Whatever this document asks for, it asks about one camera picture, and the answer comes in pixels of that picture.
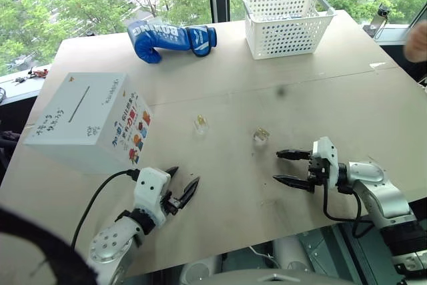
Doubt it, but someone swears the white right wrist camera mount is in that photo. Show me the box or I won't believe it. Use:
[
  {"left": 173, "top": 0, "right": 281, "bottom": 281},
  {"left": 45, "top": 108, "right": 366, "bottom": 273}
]
[{"left": 312, "top": 136, "right": 340, "bottom": 189}]

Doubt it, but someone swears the blue boxing glove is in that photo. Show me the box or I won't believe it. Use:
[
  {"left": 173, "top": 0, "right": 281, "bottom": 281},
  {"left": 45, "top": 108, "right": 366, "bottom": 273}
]
[{"left": 127, "top": 20, "right": 218, "bottom": 64}]

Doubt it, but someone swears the dark chair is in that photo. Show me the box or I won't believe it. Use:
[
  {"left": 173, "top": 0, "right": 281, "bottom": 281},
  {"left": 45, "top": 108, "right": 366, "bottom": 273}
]
[{"left": 0, "top": 129, "right": 17, "bottom": 179}]

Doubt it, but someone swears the white cardboard ballot box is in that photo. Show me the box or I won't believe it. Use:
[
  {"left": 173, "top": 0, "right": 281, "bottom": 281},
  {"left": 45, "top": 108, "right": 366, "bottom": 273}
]
[{"left": 23, "top": 71, "right": 155, "bottom": 175}]

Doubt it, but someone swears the dark curved rounded shape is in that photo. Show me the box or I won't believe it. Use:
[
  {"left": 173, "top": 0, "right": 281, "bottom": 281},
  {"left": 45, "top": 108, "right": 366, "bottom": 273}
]
[{"left": 0, "top": 204, "right": 97, "bottom": 285}]

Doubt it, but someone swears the black webcam on stand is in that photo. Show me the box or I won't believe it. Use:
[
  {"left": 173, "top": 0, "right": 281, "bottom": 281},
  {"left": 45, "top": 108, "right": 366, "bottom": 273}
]
[{"left": 376, "top": 3, "right": 392, "bottom": 19}]

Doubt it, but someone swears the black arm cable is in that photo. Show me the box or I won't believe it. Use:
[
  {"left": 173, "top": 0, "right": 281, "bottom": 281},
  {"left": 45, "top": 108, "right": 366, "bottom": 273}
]
[
  {"left": 322, "top": 183, "right": 376, "bottom": 239},
  {"left": 71, "top": 168, "right": 141, "bottom": 251}
]

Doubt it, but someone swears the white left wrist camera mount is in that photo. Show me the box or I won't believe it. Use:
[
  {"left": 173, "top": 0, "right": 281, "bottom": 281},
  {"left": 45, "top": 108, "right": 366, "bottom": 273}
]
[{"left": 133, "top": 167, "right": 171, "bottom": 226}]

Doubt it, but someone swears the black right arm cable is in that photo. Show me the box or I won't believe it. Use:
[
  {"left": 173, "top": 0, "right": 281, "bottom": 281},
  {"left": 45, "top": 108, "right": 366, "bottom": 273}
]
[{"left": 322, "top": 183, "right": 376, "bottom": 239}]

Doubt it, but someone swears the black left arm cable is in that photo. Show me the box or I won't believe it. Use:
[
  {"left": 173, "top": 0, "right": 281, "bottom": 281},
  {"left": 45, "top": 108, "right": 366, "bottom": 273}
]
[{"left": 71, "top": 168, "right": 141, "bottom": 251}]

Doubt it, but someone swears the white cylinder under table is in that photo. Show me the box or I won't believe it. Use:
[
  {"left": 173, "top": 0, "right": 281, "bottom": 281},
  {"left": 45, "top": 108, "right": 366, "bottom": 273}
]
[
  {"left": 181, "top": 258, "right": 218, "bottom": 285},
  {"left": 273, "top": 236, "right": 316, "bottom": 279}
]

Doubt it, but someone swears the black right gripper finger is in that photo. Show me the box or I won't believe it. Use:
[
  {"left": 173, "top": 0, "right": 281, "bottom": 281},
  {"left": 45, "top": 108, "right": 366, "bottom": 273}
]
[
  {"left": 276, "top": 148, "right": 313, "bottom": 162},
  {"left": 272, "top": 174, "right": 316, "bottom": 194}
]

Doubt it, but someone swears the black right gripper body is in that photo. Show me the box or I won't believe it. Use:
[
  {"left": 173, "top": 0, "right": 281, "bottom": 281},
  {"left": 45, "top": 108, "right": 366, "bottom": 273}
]
[{"left": 307, "top": 156, "right": 330, "bottom": 186}]

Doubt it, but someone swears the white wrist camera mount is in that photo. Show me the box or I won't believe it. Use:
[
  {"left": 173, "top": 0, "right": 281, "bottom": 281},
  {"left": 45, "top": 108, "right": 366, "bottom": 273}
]
[
  {"left": 133, "top": 167, "right": 171, "bottom": 226},
  {"left": 312, "top": 136, "right": 340, "bottom": 189}
]

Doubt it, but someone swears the small red gadget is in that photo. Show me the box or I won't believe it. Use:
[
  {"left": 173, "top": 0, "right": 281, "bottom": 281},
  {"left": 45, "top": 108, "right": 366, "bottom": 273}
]
[{"left": 28, "top": 67, "right": 49, "bottom": 79}]

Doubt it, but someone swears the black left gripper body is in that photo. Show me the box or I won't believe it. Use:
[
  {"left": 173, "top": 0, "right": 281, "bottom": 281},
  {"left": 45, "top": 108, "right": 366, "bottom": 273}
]
[{"left": 161, "top": 192, "right": 183, "bottom": 215}]

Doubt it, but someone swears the blurred bystander hand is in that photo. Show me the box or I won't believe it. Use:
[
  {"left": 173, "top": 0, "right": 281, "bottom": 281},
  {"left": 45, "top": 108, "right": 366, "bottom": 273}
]
[{"left": 402, "top": 24, "right": 427, "bottom": 64}]

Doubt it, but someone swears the white perforated plastic basket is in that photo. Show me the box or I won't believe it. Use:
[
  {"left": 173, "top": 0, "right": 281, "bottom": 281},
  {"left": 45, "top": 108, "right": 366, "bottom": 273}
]
[{"left": 241, "top": 0, "right": 336, "bottom": 61}]

